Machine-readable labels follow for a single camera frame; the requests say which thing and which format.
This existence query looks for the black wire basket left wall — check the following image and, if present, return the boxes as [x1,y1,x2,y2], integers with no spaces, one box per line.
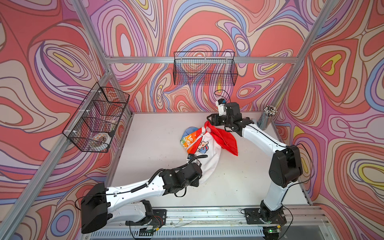
[62,83,130,153]

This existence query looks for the black wire basket wall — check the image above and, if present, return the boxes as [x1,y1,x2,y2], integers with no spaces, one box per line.
[173,50,239,86]
[62,83,130,153]

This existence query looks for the metal cup of pencils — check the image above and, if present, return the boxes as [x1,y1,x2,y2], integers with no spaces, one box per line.
[257,106,277,131]

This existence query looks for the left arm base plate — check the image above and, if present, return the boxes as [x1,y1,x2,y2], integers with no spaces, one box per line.
[125,209,167,238]

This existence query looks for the round item in left basket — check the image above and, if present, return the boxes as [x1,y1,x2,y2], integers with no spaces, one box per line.
[90,133,110,148]

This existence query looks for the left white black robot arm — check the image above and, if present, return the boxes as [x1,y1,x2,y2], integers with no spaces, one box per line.
[80,162,203,234]

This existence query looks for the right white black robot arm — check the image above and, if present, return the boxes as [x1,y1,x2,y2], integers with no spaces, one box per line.
[207,99,303,224]

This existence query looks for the black wire basket back wall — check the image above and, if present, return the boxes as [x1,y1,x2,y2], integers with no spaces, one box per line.
[173,50,239,86]

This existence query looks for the rainbow red hooded jacket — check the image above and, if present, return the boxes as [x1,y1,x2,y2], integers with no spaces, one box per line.
[181,122,239,184]

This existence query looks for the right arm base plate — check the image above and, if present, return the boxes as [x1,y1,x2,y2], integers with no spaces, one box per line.
[241,208,287,226]

